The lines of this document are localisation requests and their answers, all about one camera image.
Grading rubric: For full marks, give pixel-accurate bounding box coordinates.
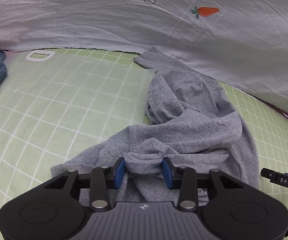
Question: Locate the white printed bed sheet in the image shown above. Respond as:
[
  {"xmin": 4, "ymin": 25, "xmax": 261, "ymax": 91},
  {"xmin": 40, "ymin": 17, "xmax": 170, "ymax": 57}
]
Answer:
[{"xmin": 0, "ymin": 0, "xmax": 288, "ymax": 112}]

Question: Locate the green grid cutting mat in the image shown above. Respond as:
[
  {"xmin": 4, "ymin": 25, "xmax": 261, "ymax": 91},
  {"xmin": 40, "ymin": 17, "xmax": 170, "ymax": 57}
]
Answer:
[{"xmin": 0, "ymin": 49, "xmax": 288, "ymax": 239}]

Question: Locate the grey zip hoodie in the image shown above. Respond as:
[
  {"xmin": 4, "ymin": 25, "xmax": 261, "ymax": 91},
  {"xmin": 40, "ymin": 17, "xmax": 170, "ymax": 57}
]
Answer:
[{"xmin": 51, "ymin": 48, "xmax": 259, "ymax": 202}]

